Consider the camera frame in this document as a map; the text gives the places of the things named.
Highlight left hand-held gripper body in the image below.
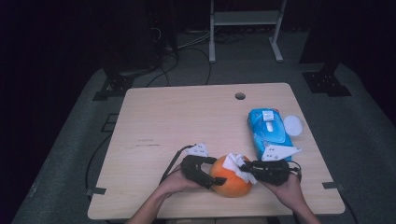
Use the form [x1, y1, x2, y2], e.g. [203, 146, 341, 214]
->
[179, 142, 219, 190]

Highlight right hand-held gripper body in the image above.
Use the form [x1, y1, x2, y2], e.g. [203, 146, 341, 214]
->
[248, 144, 303, 187]

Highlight orange plush toy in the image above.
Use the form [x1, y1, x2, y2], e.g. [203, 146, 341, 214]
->
[208, 154, 254, 199]

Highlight blue wet wipe pack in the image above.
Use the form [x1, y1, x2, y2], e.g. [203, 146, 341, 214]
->
[247, 107, 294, 162]

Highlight person's left hand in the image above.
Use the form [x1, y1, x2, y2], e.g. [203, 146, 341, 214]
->
[158, 163, 204, 198]

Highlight person's right hand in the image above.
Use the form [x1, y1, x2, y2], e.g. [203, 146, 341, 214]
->
[263, 172, 305, 212]

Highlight white round lid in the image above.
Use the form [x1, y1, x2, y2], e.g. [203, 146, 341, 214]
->
[283, 114, 304, 137]

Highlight black tape piece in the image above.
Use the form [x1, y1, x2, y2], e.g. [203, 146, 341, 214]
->
[85, 186, 107, 197]
[321, 181, 346, 191]

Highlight black stand base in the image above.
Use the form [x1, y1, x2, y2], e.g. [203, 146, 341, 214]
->
[92, 65, 157, 102]
[301, 61, 353, 98]

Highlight white metal stand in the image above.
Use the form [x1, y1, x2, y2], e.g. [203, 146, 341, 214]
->
[208, 0, 288, 64]

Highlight left hand-held gripper cable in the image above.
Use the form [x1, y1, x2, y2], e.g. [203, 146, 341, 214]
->
[159, 144, 196, 186]

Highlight hand-held gripper cable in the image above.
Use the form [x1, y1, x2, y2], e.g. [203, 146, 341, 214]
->
[159, 144, 196, 186]
[287, 160, 304, 183]

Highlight right hand-held gripper cable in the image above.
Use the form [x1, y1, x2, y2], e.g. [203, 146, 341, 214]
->
[287, 160, 304, 183]

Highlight thin black cable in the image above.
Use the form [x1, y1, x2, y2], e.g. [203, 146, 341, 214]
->
[84, 133, 114, 191]

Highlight black floor cable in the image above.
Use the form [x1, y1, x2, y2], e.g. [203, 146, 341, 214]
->
[145, 46, 213, 89]

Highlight white floor cables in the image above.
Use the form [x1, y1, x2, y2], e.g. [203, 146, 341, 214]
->
[177, 30, 213, 50]

